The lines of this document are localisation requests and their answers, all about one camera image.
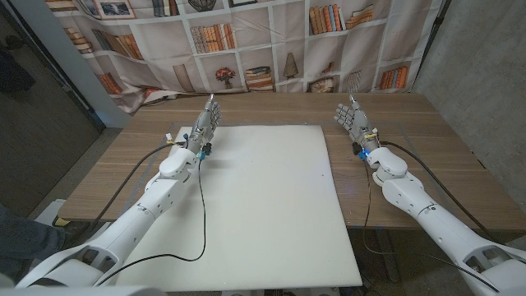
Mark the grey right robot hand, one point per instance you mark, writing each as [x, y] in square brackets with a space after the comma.
[359, 123]

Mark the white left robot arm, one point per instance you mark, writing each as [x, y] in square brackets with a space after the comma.
[135, 218]

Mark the white memory foam sheet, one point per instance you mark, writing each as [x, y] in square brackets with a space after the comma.
[267, 205]

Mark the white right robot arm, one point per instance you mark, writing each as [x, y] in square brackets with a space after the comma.
[444, 230]

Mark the dark metal table leg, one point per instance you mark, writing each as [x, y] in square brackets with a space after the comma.
[388, 255]

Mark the person in blue jeans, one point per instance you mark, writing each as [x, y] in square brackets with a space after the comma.
[24, 238]

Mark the white box on floor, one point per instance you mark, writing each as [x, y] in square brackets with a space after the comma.
[47, 211]

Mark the black backdrop stand pole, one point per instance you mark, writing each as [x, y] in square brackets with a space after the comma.
[435, 29]

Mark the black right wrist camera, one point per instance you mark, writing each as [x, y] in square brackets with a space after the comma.
[356, 148]

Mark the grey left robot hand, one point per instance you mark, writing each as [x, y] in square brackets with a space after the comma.
[203, 129]

